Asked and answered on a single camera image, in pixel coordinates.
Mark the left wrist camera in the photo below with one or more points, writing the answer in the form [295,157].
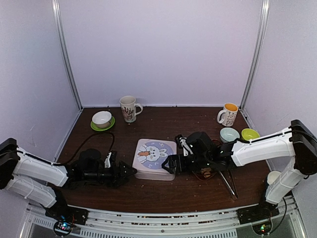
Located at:
[110,160]

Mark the white bowl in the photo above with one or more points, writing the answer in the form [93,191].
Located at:
[101,117]

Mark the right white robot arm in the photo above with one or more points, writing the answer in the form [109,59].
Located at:
[295,141]

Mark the front metal rail base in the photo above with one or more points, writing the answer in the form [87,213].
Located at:
[211,224]

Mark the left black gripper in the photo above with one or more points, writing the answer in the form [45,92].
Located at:
[116,177]

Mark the red chocolate tray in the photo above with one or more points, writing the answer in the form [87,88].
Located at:
[206,173]

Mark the lime green bowl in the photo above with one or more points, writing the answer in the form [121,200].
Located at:
[249,134]

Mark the metal tongs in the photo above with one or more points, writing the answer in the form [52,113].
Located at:
[229,182]

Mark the light blue bowl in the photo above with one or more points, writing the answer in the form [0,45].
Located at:
[228,134]

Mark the white divided tin box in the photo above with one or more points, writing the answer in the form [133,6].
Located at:
[153,176]

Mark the yellow interior mug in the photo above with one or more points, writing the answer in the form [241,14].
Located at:
[227,115]

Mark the right aluminium frame post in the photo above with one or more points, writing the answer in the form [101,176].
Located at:
[257,51]

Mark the white bowl off table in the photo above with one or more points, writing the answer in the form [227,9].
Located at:
[272,176]

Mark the green saucer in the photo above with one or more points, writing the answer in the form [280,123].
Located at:
[103,127]

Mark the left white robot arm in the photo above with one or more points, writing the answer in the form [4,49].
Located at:
[38,179]

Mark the bunny print tin lid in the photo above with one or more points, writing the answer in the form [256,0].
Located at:
[151,153]

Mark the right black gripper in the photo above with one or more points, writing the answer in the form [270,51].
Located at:
[172,159]

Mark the tall coral print mug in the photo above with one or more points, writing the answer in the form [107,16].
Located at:
[130,108]

